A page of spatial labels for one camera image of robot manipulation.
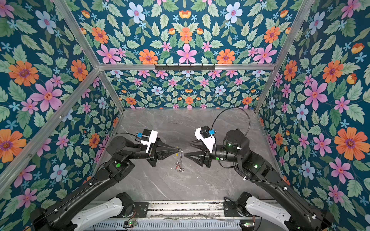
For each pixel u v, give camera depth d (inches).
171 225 28.9
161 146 19.9
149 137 17.6
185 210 29.5
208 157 18.4
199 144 21.8
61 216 15.5
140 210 29.0
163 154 20.8
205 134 17.7
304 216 14.9
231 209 28.8
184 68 36.5
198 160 19.8
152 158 18.7
